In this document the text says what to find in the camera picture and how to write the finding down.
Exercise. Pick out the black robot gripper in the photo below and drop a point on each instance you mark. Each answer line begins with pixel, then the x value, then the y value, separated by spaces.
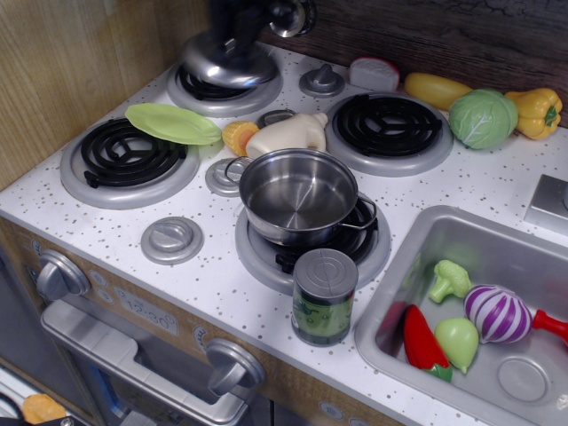
pixel 242 21

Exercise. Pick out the steel pot lid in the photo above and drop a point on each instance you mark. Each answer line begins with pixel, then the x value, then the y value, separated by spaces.
pixel 228 64

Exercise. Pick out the hanging steel ladle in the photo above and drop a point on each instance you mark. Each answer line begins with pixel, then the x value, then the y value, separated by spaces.
pixel 292 18

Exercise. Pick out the grey knob behind jug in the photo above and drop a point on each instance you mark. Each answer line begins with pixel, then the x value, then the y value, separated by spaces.
pixel 274 116

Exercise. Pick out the toy corn cob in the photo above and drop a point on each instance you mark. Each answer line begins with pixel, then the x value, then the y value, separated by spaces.
pixel 236 136

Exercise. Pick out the cream toy milk jug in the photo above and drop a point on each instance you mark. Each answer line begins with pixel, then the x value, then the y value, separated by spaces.
pixel 305 131

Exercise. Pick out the green plastic plate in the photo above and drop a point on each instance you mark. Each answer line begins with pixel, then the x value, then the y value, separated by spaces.
pixel 174 124

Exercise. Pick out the white red toy cheese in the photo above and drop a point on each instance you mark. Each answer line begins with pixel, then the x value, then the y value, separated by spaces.
pixel 374 74

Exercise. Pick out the middle grey stove knob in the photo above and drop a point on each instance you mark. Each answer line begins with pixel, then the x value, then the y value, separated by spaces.
pixel 223 177

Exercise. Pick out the back right stove burner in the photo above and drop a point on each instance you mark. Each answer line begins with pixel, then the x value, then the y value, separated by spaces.
pixel 388 135

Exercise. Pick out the front left stove burner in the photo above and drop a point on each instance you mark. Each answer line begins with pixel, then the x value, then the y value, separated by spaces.
pixel 114 165

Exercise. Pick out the yellow toy squash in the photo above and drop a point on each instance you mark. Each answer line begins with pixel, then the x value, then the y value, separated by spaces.
pixel 437 91

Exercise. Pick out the front grey stove knob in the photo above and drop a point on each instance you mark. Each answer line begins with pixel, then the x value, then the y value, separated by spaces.
pixel 172 240

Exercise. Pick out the front right stove burner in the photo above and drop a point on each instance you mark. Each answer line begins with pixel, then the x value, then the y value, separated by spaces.
pixel 355 255

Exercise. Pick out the green toy cabbage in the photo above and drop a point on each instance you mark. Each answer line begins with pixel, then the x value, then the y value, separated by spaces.
pixel 483 118

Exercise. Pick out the green labelled toy can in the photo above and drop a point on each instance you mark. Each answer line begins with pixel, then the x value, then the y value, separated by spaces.
pixel 324 302

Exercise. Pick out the oven clock display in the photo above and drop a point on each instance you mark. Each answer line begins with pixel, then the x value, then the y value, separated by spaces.
pixel 147 311

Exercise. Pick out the yellow toy bell pepper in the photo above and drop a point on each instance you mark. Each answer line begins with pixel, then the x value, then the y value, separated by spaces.
pixel 538 112

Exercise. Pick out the left oven dial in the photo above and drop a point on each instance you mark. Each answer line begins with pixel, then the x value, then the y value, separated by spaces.
pixel 60 277

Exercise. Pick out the oven dial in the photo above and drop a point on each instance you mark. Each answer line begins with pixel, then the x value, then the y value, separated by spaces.
pixel 233 366
pixel 60 277

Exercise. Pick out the green toy broccoli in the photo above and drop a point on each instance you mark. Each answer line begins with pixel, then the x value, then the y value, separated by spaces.
pixel 451 280

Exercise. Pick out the right oven dial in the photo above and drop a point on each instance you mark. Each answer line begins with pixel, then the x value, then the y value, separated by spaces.
pixel 233 366

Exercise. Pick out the grey faucet base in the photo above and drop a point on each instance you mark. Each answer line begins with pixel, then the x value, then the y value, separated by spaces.
pixel 548 206

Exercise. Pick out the red toy chili pepper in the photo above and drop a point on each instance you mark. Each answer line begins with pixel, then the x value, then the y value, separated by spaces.
pixel 422 348

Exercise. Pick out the light green toy pear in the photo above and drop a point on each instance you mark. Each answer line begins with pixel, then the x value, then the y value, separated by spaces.
pixel 459 340

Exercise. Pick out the purple toy onion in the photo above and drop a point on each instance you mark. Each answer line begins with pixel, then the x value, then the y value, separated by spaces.
pixel 498 314

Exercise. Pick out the red toy piece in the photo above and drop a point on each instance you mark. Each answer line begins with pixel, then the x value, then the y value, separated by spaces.
pixel 541 320

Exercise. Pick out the orange object bottom left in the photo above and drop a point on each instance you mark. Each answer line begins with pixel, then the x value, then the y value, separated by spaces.
pixel 39 408

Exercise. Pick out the silver toy sink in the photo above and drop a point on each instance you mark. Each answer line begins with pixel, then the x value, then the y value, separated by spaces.
pixel 523 383

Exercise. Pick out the steel pot with handles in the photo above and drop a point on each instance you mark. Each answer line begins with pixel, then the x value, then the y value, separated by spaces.
pixel 299 196

